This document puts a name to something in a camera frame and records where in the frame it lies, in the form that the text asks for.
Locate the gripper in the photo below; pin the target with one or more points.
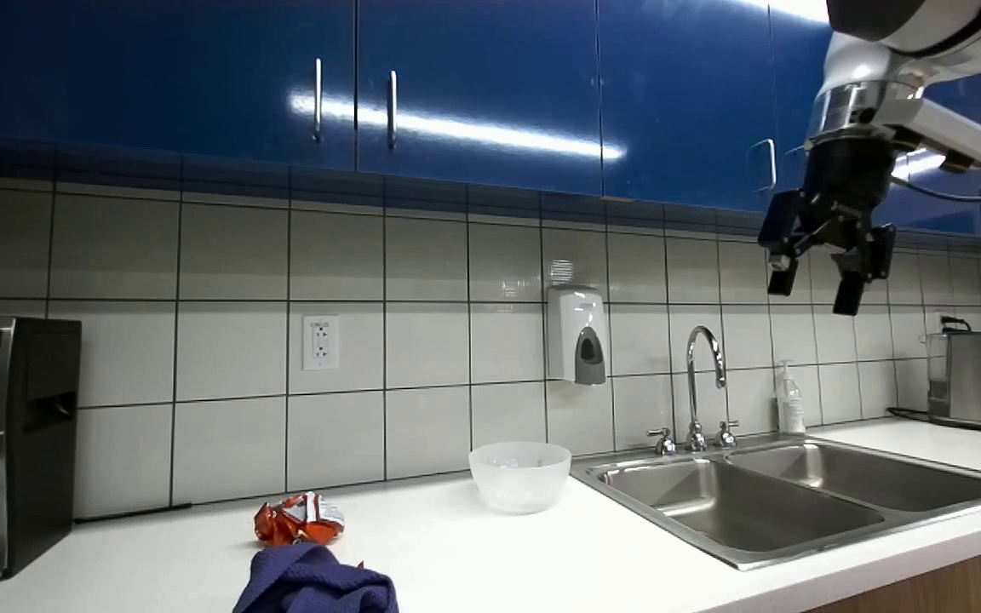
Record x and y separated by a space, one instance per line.
846 174

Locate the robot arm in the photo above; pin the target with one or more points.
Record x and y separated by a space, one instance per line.
925 34

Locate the white plastic bowl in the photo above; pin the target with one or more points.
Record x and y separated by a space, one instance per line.
519 477

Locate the blue cloth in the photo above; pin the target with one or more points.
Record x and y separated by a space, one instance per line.
312 583

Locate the clear pump soap bottle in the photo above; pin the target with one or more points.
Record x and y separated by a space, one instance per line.
790 409

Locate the blue cabinet door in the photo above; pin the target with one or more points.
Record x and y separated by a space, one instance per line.
686 94
490 68
158 68

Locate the stainless steel appliance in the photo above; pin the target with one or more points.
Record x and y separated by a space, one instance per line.
980 379

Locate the chrome tap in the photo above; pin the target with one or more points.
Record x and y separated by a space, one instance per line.
695 426

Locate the stainless steel double sink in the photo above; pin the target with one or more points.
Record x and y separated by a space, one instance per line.
797 502

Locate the orange snack packet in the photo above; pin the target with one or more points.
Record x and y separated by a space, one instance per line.
299 521

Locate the black and silver coffee machine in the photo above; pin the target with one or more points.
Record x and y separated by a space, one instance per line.
5 443

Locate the white wall soap dispenser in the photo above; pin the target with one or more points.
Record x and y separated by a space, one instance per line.
576 332

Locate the blue wall cabinet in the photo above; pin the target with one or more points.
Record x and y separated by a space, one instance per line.
490 77

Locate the white wall socket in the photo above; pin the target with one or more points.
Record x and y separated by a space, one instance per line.
321 342

